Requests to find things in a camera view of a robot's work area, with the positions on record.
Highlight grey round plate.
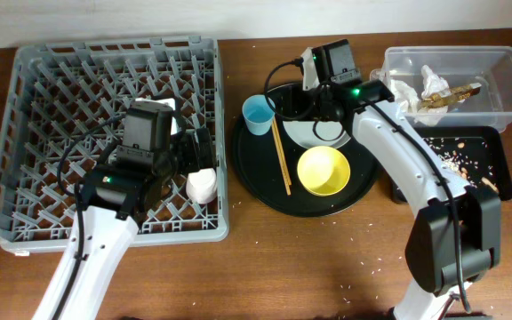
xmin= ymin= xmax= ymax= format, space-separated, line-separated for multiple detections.
xmin=283 ymin=121 xmax=351 ymax=149

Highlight white napkin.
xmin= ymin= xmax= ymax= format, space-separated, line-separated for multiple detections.
xmin=387 ymin=65 xmax=450 ymax=126

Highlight pink plastic cup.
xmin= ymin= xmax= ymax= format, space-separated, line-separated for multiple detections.
xmin=186 ymin=168 xmax=218 ymax=204

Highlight light blue plastic cup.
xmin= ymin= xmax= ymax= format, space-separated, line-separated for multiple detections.
xmin=242 ymin=94 xmax=275 ymax=136

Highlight wooden chopstick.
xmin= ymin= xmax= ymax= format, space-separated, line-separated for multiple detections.
xmin=271 ymin=118 xmax=292 ymax=196
xmin=269 ymin=122 xmax=290 ymax=188

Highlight yellow plastic bowl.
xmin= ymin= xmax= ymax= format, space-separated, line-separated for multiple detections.
xmin=297 ymin=146 xmax=351 ymax=196

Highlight brown foil snack wrapper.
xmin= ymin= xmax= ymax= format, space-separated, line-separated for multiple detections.
xmin=420 ymin=83 xmax=482 ymax=109

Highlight food leftovers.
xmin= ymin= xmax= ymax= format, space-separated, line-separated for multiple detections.
xmin=424 ymin=137 xmax=500 ymax=194

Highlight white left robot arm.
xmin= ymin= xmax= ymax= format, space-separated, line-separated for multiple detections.
xmin=34 ymin=98 xmax=215 ymax=319

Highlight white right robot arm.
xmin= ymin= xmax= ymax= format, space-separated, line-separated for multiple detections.
xmin=298 ymin=39 xmax=500 ymax=319

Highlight grey dishwasher rack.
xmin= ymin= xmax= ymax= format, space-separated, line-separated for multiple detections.
xmin=0 ymin=36 xmax=229 ymax=256

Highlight clear plastic bin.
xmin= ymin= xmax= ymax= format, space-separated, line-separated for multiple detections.
xmin=370 ymin=46 xmax=512 ymax=132

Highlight black rectangular bin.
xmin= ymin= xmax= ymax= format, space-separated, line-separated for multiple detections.
xmin=416 ymin=126 xmax=512 ymax=201

